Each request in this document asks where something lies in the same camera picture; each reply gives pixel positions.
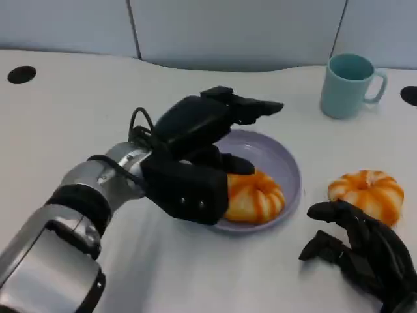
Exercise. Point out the pale green mug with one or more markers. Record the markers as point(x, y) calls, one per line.
point(342, 94)

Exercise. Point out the lilac plate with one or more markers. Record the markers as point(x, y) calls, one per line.
point(277, 156)

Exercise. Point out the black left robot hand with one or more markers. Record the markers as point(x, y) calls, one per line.
point(189, 127)

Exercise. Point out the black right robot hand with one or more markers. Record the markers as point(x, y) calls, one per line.
point(378, 257)

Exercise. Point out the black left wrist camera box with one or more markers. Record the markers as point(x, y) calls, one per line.
point(185, 189)

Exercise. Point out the orange and white toy bread roll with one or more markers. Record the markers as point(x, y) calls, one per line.
point(368, 190)
point(257, 199)

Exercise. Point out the blue-grey partition panel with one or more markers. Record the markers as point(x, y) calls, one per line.
point(234, 32)
point(62, 26)
point(384, 29)

